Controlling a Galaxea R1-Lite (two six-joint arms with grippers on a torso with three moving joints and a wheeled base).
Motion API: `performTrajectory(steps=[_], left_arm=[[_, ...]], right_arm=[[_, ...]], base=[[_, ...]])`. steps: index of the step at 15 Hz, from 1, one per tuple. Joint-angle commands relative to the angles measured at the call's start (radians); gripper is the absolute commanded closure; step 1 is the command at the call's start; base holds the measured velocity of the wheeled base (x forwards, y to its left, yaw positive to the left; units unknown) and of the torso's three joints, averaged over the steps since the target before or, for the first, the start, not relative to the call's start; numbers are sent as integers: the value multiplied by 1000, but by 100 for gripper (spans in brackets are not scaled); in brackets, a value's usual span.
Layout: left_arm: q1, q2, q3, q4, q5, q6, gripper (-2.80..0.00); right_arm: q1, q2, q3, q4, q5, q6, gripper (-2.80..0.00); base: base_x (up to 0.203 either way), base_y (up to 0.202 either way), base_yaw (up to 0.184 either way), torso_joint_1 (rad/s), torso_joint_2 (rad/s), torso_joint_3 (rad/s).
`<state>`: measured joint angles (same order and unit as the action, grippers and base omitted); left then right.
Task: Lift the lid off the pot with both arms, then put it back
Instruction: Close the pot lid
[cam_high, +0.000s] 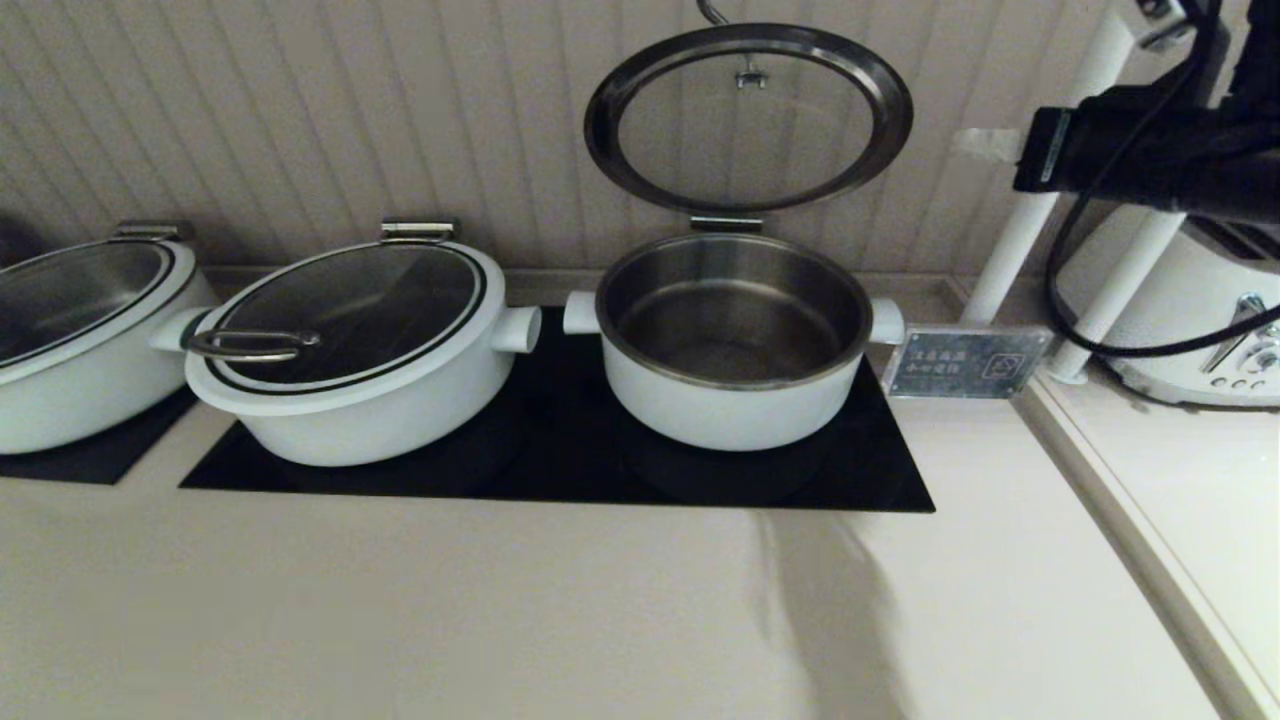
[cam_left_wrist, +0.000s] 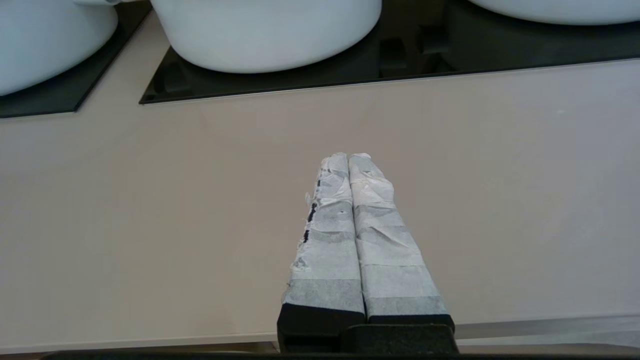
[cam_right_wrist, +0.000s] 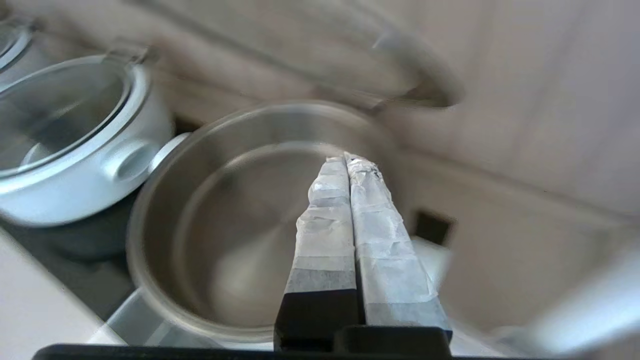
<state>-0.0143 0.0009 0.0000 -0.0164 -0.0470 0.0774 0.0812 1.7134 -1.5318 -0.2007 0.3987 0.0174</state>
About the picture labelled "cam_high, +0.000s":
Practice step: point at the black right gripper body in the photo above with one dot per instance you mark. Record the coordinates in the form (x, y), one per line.
(1150, 150)

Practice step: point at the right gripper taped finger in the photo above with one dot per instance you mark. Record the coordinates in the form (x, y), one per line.
(990, 137)
(995, 154)

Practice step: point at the small glass pot lid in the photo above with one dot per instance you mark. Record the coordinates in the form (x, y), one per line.
(600, 125)

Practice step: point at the small white pot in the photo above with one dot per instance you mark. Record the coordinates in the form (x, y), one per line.
(740, 420)

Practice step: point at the large white pot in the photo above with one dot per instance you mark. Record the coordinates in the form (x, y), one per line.
(80, 410)
(380, 430)

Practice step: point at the white round pole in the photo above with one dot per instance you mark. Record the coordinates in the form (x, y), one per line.
(1010, 260)
(1110, 300)

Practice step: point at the white toaster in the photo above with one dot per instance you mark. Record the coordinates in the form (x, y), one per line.
(1190, 300)

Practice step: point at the grey acrylic sign plaque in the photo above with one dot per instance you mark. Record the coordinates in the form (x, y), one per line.
(960, 362)

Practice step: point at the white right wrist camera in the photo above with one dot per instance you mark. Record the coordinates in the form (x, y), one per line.
(1170, 38)

